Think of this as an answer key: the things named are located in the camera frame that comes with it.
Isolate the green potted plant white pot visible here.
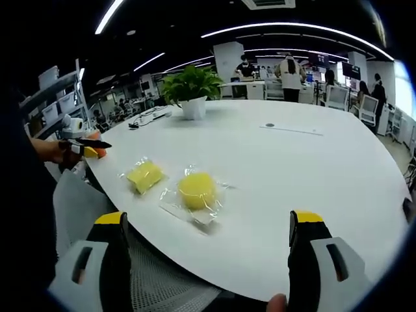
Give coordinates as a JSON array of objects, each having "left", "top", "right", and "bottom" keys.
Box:
[{"left": 161, "top": 64, "right": 224, "bottom": 121}]

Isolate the curved ceiling light strip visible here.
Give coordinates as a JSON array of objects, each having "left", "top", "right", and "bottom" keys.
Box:
[{"left": 200, "top": 21, "right": 396, "bottom": 62}]

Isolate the ceiling air vent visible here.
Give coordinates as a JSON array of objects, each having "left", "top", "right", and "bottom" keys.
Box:
[{"left": 240, "top": 0, "right": 296, "bottom": 10}]

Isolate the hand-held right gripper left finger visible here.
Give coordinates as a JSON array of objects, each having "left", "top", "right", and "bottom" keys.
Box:
[{"left": 48, "top": 211, "right": 133, "bottom": 312}]

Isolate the metal storage shelf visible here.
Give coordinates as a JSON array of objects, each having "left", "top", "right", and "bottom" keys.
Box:
[{"left": 19, "top": 58, "right": 92, "bottom": 137}]

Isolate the white table cable cover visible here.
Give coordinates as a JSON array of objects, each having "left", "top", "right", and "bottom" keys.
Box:
[{"left": 259, "top": 122, "right": 325, "bottom": 137}]

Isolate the grey mesh office chair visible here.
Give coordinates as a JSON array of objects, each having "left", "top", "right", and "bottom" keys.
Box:
[{"left": 53, "top": 168, "right": 228, "bottom": 312}]

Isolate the dark wall screen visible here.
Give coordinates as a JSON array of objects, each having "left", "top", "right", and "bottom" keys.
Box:
[{"left": 341, "top": 61, "right": 362, "bottom": 81}]

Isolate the person's left hand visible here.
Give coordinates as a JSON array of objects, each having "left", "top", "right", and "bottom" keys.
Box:
[{"left": 29, "top": 137, "right": 85, "bottom": 164}]

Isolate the orange cup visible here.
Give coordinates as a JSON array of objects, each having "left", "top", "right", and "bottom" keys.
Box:
[{"left": 86, "top": 129, "right": 108, "bottom": 159}]

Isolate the round yellow silicone block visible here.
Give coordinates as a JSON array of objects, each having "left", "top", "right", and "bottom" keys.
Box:
[{"left": 159, "top": 164, "right": 237, "bottom": 235}]

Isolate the person's dark clothing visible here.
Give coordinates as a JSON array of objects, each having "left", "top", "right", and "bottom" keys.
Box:
[{"left": 0, "top": 81, "right": 62, "bottom": 293}]

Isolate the straight ceiling light strip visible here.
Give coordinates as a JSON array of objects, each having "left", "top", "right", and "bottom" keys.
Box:
[{"left": 94, "top": 0, "right": 126, "bottom": 35}]

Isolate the rectangular yellow silicone block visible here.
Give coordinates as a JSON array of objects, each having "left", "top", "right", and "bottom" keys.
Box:
[{"left": 117, "top": 156, "right": 170, "bottom": 196}]

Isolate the person's right hand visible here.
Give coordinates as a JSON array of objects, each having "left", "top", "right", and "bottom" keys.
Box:
[{"left": 266, "top": 293, "right": 289, "bottom": 312}]

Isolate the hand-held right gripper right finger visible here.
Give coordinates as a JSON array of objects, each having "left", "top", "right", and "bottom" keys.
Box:
[{"left": 287, "top": 209, "right": 371, "bottom": 312}]

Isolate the white office chair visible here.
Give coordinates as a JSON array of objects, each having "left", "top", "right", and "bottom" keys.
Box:
[
  {"left": 326, "top": 84, "right": 349, "bottom": 111},
  {"left": 359, "top": 94, "right": 380, "bottom": 126}
]

